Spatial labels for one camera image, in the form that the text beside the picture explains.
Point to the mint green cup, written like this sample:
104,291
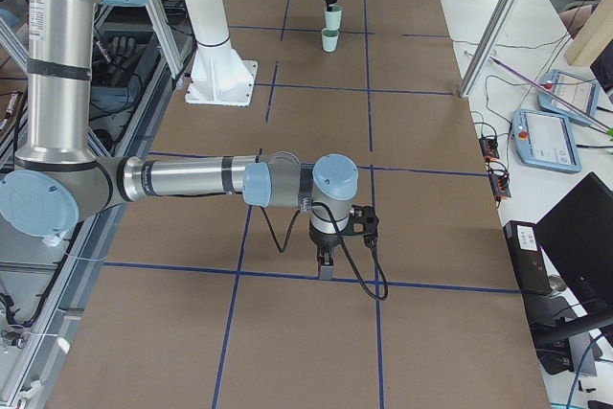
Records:
329,39
333,17

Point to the black desktop computer box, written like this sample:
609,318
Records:
526,258

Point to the black computer monitor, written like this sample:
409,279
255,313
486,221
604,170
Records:
576,235

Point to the near blue teach pendant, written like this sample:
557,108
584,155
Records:
545,140

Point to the blue teach pendant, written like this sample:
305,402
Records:
580,92
545,140

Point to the far blue teach pendant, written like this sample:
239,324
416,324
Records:
580,92

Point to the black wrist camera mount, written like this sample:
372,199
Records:
363,222

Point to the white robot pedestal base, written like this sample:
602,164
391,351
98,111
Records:
219,75

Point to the aluminium frame post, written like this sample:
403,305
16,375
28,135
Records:
496,23

